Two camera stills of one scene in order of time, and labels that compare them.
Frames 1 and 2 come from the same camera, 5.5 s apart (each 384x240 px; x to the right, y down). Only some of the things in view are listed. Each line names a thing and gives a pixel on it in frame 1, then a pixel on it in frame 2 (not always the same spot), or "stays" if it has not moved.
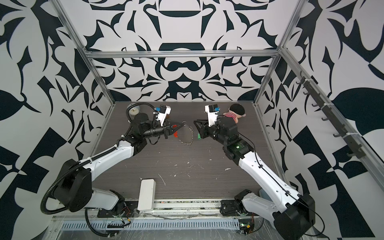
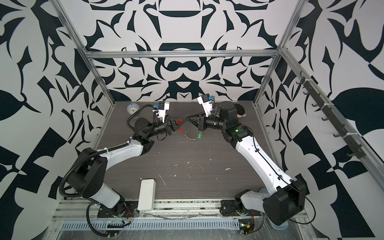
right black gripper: [206, 130] to [201, 124]
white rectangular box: [147, 195] stays
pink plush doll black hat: [236, 111] stays
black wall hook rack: [356, 149] stays
